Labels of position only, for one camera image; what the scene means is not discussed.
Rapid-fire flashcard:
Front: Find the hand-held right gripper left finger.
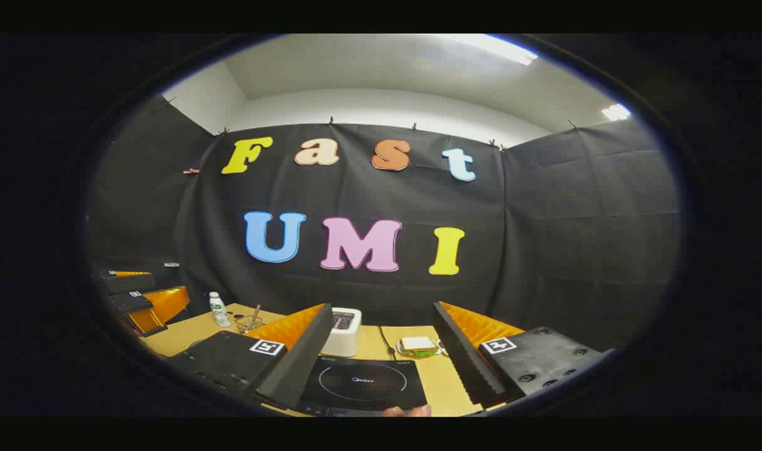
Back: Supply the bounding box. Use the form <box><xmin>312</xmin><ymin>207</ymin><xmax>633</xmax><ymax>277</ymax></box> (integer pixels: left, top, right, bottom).
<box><xmin>167</xmin><ymin>303</ymin><xmax>335</xmax><ymax>412</ymax></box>

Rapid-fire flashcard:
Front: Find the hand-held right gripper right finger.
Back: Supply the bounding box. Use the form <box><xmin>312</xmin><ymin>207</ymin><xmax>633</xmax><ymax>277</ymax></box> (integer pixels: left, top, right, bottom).
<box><xmin>431</xmin><ymin>301</ymin><xmax>608</xmax><ymax>409</ymax></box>

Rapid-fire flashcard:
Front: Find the black induction cooktop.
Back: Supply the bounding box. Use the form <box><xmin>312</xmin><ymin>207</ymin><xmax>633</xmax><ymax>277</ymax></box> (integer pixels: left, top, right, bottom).
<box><xmin>298</xmin><ymin>355</ymin><xmax>429</xmax><ymax>418</ymax></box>

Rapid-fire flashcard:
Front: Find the white toaster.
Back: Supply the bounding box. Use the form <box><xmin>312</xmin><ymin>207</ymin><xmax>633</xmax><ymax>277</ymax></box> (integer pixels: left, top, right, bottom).
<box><xmin>320</xmin><ymin>307</ymin><xmax>363</xmax><ymax>358</ymax></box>

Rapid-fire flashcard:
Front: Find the white bottle green label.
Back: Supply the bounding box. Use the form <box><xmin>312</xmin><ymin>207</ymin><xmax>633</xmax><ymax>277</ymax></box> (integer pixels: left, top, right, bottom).
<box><xmin>209</xmin><ymin>291</ymin><xmax>232</xmax><ymax>328</ymax></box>

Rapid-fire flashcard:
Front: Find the black backdrop cloth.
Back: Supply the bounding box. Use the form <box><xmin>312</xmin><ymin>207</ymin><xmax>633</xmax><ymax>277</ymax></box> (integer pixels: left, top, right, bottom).
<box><xmin>86</xmin><ymin>94</ymin><xmax>682</xmax><ymax>353</ymax></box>

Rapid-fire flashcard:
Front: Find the black power cable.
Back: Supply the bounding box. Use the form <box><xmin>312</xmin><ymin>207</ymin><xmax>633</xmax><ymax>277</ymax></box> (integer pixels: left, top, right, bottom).
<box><xmin>377</xmin><ymin>325</ymin><xmax>398</xmax><ymax>359</ymax></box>

